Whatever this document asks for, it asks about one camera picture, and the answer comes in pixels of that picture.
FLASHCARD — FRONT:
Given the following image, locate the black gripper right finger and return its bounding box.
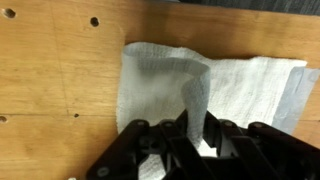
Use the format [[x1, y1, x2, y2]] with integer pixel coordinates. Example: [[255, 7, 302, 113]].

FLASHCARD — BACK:
[[203, 113, 320, 180]]

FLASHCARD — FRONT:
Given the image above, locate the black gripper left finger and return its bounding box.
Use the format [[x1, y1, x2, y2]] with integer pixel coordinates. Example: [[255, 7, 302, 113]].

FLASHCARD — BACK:
[[86, 111, 214, 180]]

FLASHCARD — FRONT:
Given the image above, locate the white towel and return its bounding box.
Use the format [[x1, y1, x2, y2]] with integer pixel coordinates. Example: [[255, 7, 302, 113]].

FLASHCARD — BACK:
[[117, 41, 308, 180]]

